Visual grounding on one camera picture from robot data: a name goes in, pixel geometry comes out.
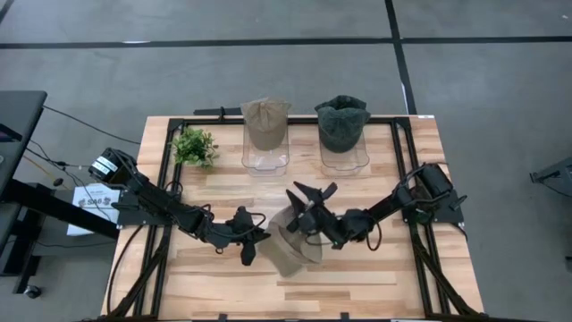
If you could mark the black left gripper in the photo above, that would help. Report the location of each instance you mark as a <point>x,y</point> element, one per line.
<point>243,226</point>

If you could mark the small black floor puck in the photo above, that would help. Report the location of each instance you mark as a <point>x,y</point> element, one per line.
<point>58,182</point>

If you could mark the tan baseball cap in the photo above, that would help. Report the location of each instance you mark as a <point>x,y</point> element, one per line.
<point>290,259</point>
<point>266,129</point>

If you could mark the grey stand base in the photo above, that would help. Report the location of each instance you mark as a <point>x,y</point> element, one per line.
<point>554,176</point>

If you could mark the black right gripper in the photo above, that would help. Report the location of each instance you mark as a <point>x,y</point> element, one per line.
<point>330,226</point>

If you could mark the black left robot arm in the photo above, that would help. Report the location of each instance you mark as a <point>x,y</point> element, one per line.
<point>156,201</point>

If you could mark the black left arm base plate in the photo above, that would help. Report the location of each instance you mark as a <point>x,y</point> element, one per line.
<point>138,217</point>

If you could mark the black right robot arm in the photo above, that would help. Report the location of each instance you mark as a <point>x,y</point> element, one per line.
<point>402,201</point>

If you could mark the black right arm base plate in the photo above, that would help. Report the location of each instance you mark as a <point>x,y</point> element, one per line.
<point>447,217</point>

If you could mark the small green potted plant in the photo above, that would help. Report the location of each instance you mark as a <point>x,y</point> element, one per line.
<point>194,147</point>

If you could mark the clear plastic bin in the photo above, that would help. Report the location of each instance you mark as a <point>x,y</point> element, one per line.
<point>344,163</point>
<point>266,161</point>

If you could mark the black caster wheel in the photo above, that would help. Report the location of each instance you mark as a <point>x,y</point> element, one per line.
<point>32,292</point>

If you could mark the black desk leg frame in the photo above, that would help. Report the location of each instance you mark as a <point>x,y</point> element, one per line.
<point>53,208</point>

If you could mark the white printed paper sheet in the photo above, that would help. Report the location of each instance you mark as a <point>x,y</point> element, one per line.
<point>89,214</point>

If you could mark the black desk top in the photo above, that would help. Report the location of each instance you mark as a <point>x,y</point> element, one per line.
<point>18,125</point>

